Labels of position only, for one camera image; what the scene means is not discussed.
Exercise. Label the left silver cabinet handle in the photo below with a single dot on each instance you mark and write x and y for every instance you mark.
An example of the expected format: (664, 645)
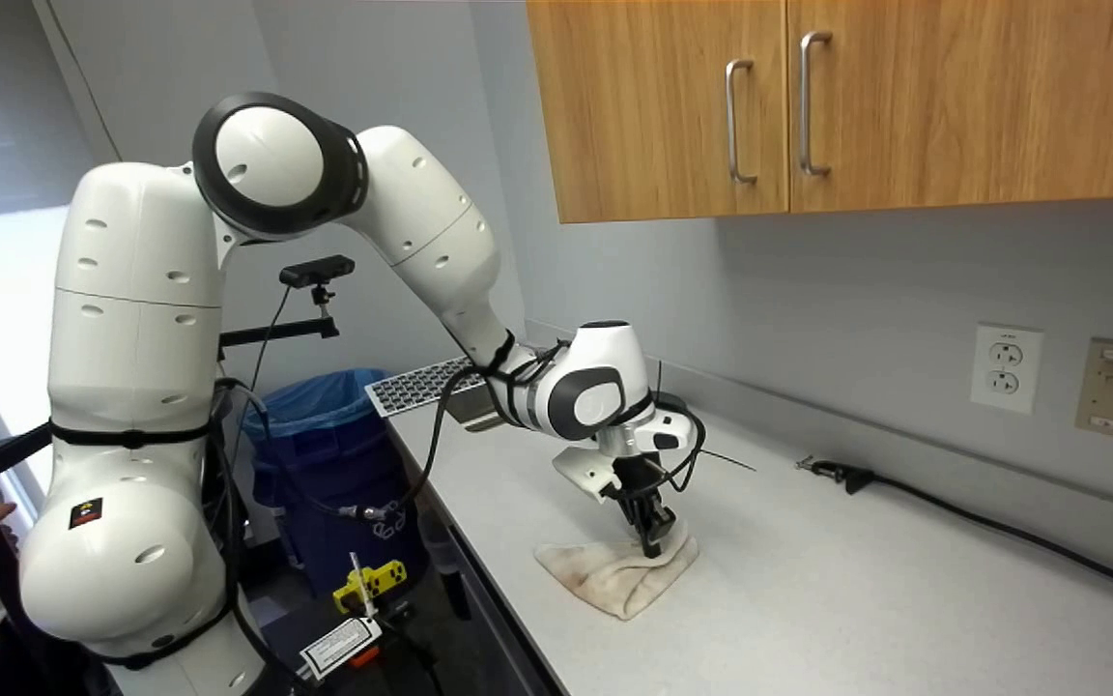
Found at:
(733, 69)

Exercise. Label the dish drying rack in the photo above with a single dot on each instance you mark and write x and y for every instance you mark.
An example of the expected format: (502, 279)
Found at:
(417, 388)

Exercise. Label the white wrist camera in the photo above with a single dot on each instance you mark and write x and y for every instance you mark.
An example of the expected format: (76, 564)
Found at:
(588, 469)

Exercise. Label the right silver cabinet handle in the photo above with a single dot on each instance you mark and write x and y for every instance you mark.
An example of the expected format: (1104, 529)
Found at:
(807, 103)

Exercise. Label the stained beige towel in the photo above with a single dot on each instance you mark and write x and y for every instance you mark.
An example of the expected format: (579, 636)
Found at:
(619, 582)

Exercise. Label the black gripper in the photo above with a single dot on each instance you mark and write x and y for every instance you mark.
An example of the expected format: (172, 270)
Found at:
(637, 484)

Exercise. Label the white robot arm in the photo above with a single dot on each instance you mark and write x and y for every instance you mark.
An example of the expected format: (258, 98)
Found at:
(120, 554)

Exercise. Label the silver cabinet handle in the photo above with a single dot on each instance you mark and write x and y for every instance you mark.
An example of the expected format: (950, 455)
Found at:
(807, 103)
(733, 69)

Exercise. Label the white power outlet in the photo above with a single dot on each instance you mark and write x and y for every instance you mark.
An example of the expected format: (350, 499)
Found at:
(1007, 368)

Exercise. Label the yellow clamp tool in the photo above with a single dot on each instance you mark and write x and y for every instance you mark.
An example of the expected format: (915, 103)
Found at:
(370, 582)

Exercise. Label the black camera on stand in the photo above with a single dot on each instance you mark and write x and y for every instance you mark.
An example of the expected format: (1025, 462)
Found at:
(302, 274)

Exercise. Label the blue recycling bin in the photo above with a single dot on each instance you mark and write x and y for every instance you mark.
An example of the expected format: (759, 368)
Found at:
(317, 451)

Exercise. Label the wooden wall cabinet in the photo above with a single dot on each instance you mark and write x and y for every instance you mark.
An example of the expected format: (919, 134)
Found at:
(919, 104)

